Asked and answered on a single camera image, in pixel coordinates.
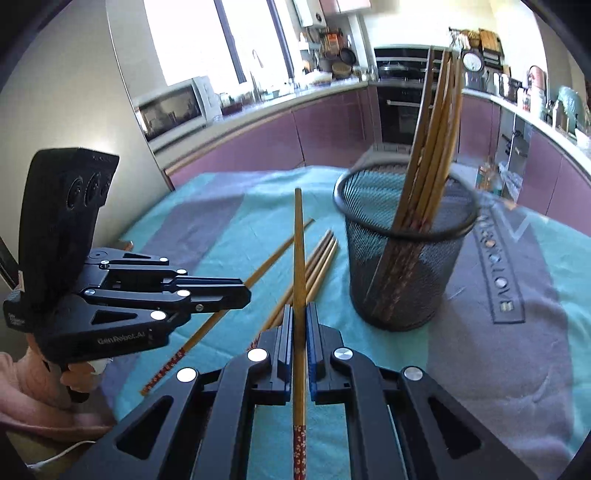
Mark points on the mint green appliance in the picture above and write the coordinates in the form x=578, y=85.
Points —
x=572, y=108

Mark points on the pink wall cabinet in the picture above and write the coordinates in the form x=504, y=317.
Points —
x=346, y=5

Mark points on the bunch of wooden chopsticks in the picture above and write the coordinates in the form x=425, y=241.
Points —
x=434, y=152

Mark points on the white plastic bag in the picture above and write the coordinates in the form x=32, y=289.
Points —
x=512, y=187

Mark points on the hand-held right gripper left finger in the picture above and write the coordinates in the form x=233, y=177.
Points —
x=284, y=360

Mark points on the grey rice cooker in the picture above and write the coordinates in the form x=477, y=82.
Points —
x=473, y=69

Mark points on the black stove hood unit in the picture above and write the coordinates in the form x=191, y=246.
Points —
x=401, y=62

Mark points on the black built-in oven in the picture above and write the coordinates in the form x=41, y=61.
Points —
x=401, y=113

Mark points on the cutting board rack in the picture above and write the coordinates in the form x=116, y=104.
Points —
x=490, y=44

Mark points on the white casserole pot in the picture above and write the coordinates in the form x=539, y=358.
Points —
x=319, y=77

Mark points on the steel kitchen faucet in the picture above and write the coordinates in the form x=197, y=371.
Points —
x=256, y=74

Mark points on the kitchen window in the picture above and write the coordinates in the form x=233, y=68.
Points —
x=194, y=37

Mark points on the wooden chopstick red patterned end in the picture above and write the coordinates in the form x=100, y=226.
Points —
x=314, y=258
x=231, y=304
x=300, y=277
x=318, y=263
x=323, y=267

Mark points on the person's left hand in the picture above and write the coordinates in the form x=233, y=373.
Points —
x=78, y=376

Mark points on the grey refrigerator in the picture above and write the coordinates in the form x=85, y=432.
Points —
x=69, y=92

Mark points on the white water heater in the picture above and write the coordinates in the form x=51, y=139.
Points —
x=311, y=11

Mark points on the pink thermos jug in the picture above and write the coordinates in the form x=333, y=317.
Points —
x=537, y=87

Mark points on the teal and grey tablecloth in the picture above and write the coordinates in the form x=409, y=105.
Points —
x=461, y=392

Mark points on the black frying pan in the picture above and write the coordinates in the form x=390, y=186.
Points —
x=347, y=55

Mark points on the pink lower kitchen cabinets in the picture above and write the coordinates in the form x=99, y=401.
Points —
x=545, y=161
x=277, y=134

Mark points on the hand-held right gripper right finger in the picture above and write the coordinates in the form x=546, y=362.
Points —
x=316, y=360

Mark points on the yellow oil bottle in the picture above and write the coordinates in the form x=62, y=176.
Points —
x=485, y=177

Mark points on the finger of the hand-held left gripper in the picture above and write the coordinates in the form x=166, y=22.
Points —
x=221, y=293
x=138, y=297

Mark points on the steel cooking pot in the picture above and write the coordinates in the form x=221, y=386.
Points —
x=508, y=85

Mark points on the black mesh pen holder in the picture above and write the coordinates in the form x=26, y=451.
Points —
x=406, y=277

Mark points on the white microwave oven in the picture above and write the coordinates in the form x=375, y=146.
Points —
x=175, y=110

